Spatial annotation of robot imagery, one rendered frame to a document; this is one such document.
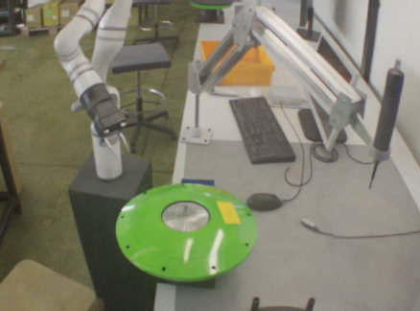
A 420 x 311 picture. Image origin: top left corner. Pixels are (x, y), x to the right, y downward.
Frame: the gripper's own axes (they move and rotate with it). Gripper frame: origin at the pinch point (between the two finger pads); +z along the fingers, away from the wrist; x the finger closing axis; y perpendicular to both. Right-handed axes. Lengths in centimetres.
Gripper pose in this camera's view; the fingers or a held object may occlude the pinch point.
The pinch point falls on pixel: (123, 155)
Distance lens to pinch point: 105.4
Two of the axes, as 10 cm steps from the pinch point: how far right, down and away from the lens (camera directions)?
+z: 5.6, 8.1, -1.7
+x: 7.2, -3.6, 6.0
